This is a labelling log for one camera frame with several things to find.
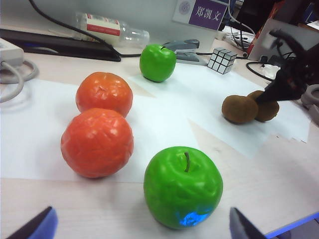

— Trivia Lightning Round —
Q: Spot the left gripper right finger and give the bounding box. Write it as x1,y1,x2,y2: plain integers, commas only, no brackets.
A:
229,207,265,239

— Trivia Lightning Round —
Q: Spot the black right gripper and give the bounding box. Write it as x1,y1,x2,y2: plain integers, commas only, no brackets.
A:
256,29,319,103

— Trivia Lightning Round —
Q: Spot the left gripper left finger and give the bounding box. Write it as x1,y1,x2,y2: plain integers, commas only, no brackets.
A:
0,206,59,239

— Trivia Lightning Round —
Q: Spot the brown toy kiwi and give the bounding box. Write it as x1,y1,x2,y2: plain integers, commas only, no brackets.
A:
247,90,280,122
221,95,259,124

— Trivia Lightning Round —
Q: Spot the green apple blue patch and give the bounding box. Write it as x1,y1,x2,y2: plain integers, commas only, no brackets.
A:
144,146,224,230

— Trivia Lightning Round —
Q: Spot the large red-orange tomato fruit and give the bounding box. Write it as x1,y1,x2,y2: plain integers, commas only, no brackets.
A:
61,108,135,179

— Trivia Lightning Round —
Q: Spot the small white object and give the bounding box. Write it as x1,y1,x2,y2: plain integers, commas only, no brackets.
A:
260,63,282,78

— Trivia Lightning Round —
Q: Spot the grey tilted panel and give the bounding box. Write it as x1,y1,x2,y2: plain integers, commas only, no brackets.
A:
247,18,300,63

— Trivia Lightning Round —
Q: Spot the silver mirror cube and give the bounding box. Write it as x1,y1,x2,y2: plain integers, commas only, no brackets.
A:
207,47,237,75

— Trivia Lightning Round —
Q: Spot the white paper sheet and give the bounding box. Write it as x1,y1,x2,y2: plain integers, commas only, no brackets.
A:
0,79,200,184
128,66,312,160

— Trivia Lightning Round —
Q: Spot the purple white name plate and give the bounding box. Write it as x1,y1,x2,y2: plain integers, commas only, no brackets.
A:
172,0,229,31

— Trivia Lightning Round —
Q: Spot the grey stapler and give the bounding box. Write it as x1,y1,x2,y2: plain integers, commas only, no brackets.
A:
163,39,207,66

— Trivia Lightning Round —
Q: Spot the green toy apple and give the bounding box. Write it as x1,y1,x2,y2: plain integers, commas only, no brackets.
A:
139,43,177,83

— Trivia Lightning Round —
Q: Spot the orange toy orange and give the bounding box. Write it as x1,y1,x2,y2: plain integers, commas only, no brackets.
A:
75,71,134,119

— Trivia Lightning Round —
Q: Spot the white power adapter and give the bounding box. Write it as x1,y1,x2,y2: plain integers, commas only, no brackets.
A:
0,38,25,66

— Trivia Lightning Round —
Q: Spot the clear bottle red label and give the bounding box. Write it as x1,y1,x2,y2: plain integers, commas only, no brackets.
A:
74,11,150,48

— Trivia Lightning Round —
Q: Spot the black keyboard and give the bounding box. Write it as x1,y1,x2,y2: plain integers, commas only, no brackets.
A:
0,28,122,62

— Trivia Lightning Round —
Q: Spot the grey ring object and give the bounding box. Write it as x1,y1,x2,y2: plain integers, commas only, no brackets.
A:
300,84,319,120

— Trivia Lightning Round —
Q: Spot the thick grey cable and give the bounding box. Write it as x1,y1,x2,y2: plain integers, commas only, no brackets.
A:
0,59,40,103

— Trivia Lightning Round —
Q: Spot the thick black cable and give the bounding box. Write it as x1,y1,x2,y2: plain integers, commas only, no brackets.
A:
28,0,142,58

